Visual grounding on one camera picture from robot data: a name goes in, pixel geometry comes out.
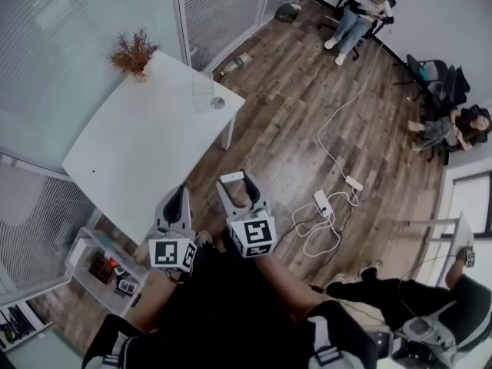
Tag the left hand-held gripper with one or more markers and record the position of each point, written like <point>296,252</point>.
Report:
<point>169,254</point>

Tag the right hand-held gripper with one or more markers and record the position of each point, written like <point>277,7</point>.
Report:
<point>253,233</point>

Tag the person's right forearm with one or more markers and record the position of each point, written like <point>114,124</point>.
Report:
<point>292,286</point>

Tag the person's left forearm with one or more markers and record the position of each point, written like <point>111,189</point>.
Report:
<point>153,306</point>

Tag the white table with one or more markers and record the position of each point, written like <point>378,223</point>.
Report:
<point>153,137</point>

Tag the white power strip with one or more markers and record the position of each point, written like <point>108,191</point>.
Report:
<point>354,183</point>
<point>323,203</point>

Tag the black and white device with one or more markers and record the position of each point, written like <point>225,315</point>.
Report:
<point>127,284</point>

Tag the clear storage rack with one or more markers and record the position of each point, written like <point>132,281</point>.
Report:
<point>104,271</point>

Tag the brown wooden box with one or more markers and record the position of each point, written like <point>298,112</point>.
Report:
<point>100,268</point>

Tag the small round grey object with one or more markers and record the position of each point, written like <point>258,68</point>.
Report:
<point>218,102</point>

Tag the white box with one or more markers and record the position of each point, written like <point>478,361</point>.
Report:
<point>78,253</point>

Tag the person's black clothing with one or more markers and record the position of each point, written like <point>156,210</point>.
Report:
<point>230,313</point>

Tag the clear plastic container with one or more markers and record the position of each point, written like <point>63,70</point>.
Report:
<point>202,90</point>

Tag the clear plastic bottle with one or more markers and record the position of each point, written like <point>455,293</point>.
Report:
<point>235,64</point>

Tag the dried orange plant decoration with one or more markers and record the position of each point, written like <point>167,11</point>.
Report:
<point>132,54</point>

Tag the shelf with tools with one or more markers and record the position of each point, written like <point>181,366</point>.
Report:
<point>19,327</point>

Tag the dark bag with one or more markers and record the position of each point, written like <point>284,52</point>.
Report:
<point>287,12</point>

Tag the grey chair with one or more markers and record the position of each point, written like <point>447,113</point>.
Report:
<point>423,333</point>

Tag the black chair with bags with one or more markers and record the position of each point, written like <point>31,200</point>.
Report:
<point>451,85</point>

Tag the metal frame table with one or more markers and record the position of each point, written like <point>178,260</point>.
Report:
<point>446,223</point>

